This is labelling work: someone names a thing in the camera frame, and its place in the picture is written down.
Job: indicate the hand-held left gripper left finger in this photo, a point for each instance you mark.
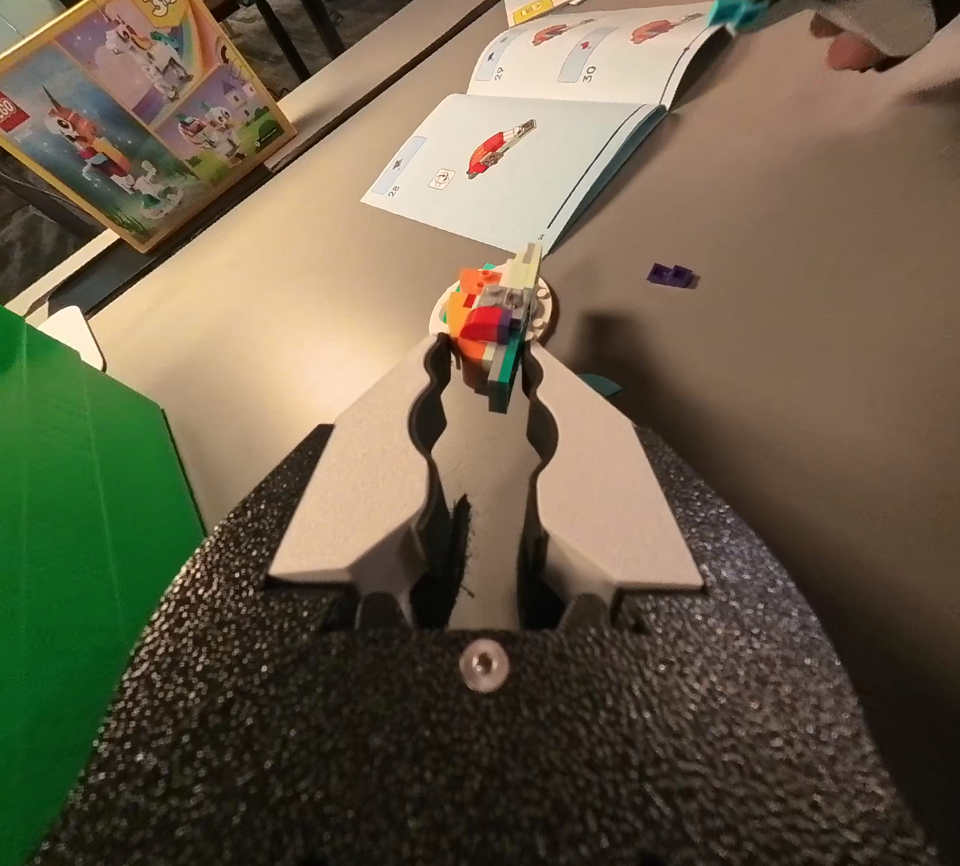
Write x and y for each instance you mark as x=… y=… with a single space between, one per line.
x=352 y=506

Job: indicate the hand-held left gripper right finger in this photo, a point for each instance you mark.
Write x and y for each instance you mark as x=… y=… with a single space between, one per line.
x=615 y=506

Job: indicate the small teal orange brick assembly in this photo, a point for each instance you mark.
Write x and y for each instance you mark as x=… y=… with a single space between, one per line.
x=731 y=12

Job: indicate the teal brick model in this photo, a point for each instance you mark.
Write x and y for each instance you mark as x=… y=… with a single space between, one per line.
x=544 y=311

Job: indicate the orange toy brick model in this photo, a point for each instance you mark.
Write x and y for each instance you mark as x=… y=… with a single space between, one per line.
x=480 y=322

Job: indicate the small purple brick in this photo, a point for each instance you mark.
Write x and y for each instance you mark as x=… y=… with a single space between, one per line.
x=673 y=275

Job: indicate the green plastic bin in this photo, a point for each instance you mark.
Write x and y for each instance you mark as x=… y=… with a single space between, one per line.
x=75 y=543

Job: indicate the yellow toy brick set box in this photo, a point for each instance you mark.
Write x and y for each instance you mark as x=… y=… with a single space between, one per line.
x=150 y=115

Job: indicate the person's right hand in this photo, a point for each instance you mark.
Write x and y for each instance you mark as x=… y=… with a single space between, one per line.
x=851 y=52

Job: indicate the small teal brick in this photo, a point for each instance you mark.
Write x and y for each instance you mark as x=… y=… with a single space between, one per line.
x=604 y=386

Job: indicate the open pale blue instruction booklet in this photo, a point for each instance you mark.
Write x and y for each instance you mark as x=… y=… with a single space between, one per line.
x=487 y=190

